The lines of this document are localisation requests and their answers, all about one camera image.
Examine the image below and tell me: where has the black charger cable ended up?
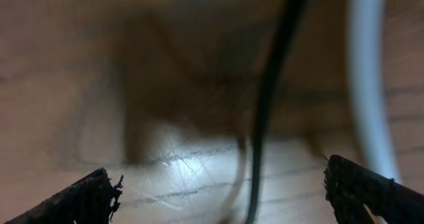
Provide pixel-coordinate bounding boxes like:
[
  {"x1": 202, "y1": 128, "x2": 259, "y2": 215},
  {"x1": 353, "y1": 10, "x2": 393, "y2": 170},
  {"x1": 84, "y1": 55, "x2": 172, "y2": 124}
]
[{"x1": 243, "y1": 0, "x2": 314, "y2": 224}]

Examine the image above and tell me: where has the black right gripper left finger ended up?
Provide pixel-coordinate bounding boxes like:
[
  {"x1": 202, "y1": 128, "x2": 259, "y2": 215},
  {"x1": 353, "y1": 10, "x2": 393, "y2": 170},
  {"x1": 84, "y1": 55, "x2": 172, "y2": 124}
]
[{"x1": 5, "y1": 168, "x2": 124, "y2": 224}]

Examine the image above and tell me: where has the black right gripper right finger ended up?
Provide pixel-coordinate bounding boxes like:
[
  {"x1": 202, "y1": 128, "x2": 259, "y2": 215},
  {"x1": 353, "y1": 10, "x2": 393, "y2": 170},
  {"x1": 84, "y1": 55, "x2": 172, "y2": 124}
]
[{"x1": 324, "y1": 154, "x2": 423, "y2": 224}]

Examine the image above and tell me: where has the white power strip cord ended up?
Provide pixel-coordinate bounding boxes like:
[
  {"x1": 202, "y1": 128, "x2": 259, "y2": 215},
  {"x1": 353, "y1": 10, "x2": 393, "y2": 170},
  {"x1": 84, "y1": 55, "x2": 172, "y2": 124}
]
[{"x1": 346, "y1": 0, "x2": 403, "y2": 185}]

